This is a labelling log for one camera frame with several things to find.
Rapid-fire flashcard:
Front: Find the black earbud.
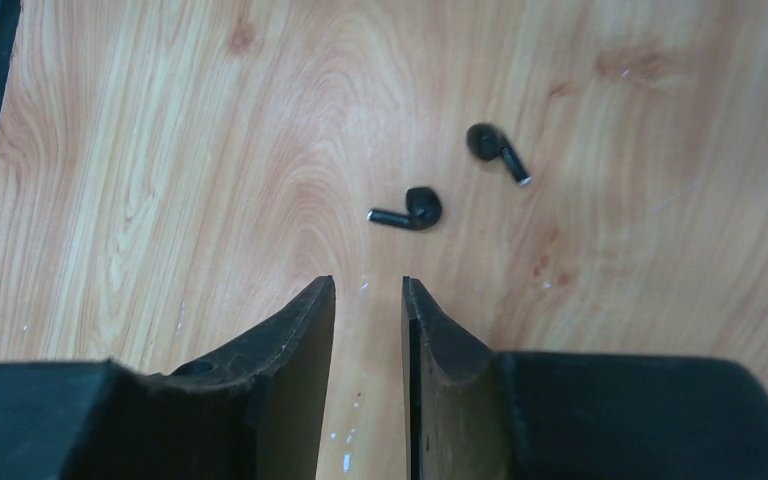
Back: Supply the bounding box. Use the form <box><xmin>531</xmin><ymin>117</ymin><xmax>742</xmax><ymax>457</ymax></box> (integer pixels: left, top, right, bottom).
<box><xmin>367</xmin><ymin>186</ymin><xmax>443</xmax><ymax>231</ymax></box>
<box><xmin>466</xmin><ymin>122</ymin><xmax>531</xmax><ymax>185</ymax></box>

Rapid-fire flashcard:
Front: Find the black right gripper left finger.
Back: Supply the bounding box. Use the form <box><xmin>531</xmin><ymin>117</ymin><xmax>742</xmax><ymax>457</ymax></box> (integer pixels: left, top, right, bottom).
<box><xmin>0</xmin><ymin>276</ymin><xmax>336</xmax><ymax>479</ymax></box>

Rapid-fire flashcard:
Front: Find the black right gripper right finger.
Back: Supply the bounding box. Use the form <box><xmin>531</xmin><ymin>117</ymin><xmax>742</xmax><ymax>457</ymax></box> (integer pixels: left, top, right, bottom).
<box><xmin>402</xmin><ymin>277</ymin><xmax>768</xmax><ymax>479</ymax></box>

